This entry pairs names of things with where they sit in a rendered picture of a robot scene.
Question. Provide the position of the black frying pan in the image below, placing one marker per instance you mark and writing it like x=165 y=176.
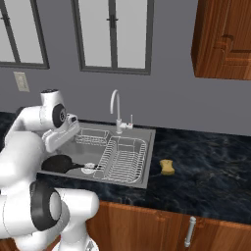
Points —
x=59 y=163

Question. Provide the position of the grey framed window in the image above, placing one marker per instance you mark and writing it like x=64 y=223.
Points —
x=114 y=36
x=21 y=32

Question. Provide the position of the wooden base cupboard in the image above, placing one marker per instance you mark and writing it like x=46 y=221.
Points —
x=157 y=228

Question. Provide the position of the silver curved tap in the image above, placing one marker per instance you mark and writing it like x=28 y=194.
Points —
x=116 y=111

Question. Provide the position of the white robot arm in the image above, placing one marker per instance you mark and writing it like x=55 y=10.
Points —
x=23 y=157

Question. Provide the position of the wooden wall cupboard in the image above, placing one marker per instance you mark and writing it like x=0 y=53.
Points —
x=224 y=39

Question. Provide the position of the beige wall socket plate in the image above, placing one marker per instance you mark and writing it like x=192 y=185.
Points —
x=21 y=81

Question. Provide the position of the steel sink basin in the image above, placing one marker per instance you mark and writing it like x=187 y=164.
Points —
x=85 y=152

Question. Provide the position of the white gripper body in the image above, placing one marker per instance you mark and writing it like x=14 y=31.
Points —
x=60 y=135

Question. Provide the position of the yellow sponge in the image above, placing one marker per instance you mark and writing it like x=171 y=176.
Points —
x=167 y=167

